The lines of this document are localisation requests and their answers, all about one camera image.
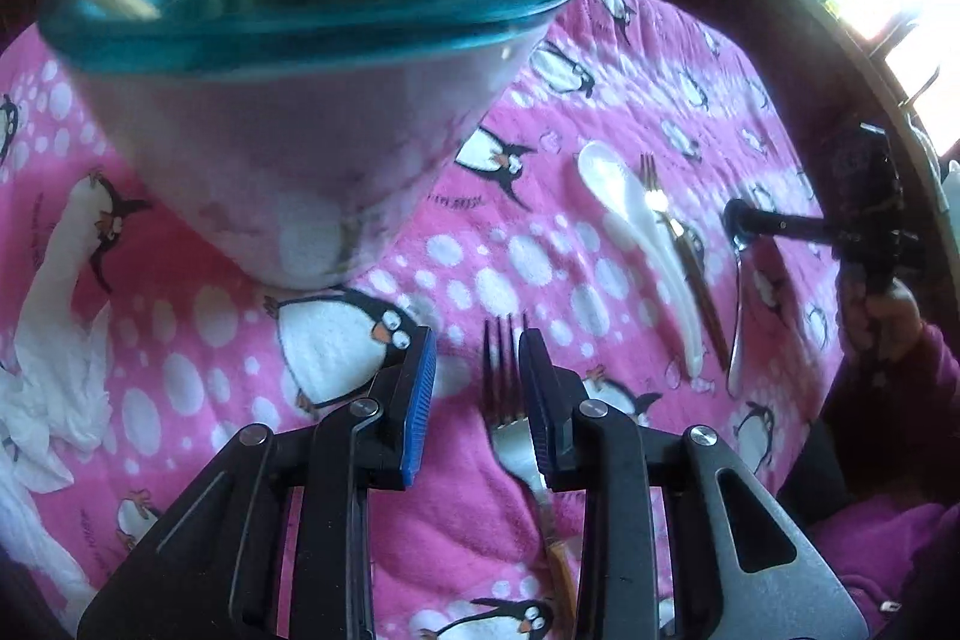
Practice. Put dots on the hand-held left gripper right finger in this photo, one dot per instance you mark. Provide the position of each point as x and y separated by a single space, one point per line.
536 400

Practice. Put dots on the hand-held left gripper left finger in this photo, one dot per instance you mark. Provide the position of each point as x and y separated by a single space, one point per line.
420 407

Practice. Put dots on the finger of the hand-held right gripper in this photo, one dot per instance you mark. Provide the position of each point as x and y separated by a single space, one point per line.
787 227

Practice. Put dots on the metal spoon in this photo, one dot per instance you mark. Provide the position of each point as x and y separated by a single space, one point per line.
736 340

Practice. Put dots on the white utensil holder teal rim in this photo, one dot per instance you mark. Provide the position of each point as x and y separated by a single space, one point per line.
300 160

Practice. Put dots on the person's right forearm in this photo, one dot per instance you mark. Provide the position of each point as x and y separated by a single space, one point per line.
922 422

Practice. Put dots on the person's right hand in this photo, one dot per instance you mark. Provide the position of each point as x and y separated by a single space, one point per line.
892 317

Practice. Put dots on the fork with gold neck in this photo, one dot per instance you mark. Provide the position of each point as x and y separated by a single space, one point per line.
701 287

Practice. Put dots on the pink penguin printed blanket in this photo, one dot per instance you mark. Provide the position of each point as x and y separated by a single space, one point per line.
450 535

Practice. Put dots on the white ceramic spoon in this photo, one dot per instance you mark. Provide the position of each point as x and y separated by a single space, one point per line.
611 175

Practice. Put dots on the white tissue paper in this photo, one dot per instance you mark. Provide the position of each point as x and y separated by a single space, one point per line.
52 325

